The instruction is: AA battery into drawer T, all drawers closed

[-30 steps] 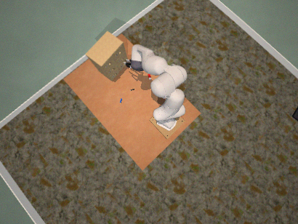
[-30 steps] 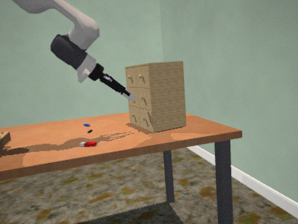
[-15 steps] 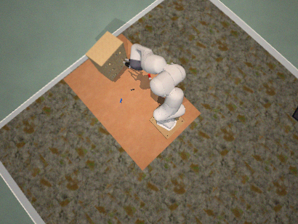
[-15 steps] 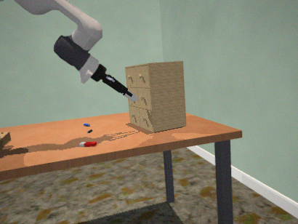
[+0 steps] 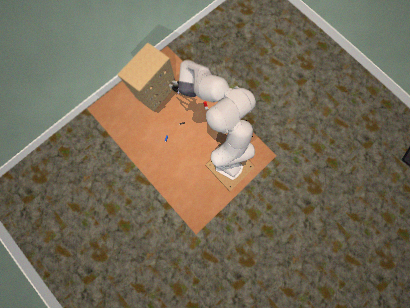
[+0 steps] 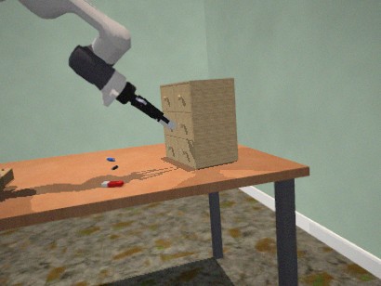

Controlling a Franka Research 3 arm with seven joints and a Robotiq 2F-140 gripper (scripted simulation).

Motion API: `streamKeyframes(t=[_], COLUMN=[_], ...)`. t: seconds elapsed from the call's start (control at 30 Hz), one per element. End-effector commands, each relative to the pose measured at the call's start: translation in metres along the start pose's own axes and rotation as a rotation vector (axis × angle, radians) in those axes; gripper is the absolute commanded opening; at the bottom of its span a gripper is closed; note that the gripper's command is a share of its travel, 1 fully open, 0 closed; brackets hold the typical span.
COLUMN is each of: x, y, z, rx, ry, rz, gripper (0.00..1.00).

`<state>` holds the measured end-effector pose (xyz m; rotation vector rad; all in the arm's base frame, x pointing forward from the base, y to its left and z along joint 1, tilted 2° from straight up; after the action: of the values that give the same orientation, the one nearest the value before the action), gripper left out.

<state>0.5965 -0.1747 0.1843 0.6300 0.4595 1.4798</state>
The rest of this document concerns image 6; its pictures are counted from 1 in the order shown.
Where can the wooden drawer front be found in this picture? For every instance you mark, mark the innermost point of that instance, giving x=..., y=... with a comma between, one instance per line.
x=186, y=151
x=184, y=124
x=171, y=146
x=167, y=98
x=182, y=97
x=172, y=116

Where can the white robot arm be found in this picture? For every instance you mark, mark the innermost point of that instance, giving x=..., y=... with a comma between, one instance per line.
x=92, y=62

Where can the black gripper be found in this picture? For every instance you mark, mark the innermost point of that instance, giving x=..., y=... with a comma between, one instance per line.
x=144, y=105

